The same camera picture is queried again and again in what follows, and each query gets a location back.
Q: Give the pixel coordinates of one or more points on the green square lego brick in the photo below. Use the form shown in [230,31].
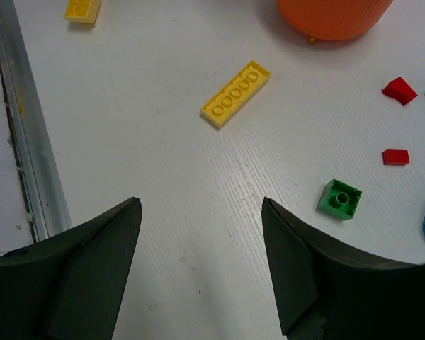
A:
[339,200]

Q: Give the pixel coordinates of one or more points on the red slope lego piece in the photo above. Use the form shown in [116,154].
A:
[400,90]

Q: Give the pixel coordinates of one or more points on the yellow 2x3 lego brick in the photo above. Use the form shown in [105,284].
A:
[82,11]

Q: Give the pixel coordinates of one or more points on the orange round divided container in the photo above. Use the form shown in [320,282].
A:
[332,19]

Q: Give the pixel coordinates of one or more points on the long yellow lego plate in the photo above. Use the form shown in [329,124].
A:
[228,100]

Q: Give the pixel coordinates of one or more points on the aluminium front table rail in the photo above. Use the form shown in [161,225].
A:
[42,186]

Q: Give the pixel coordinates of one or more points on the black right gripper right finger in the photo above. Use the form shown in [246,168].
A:
[327,289]

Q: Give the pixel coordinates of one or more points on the small red lego tile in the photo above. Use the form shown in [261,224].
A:
[395,157]

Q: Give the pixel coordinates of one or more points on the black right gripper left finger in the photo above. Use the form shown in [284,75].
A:
[71,285]

